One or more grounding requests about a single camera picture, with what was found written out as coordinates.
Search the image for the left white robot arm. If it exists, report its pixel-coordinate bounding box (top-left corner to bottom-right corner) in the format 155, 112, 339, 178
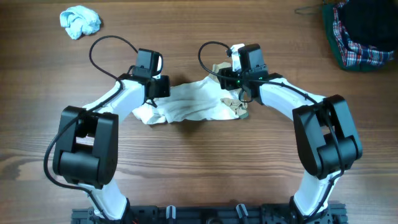
51, 49, 170, 223

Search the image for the plaid lined green basket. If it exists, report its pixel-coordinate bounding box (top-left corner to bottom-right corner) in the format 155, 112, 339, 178
322, 0, 397, 72

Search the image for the white and beige cloth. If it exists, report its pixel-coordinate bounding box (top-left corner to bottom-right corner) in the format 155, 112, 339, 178
132, 74, 249, 125

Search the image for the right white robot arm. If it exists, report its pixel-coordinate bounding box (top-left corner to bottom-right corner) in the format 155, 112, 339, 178
216, 44, 363, 222

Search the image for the crumpled light blue sock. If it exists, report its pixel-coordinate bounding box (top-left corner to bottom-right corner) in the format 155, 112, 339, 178
60, 6, 101, 40

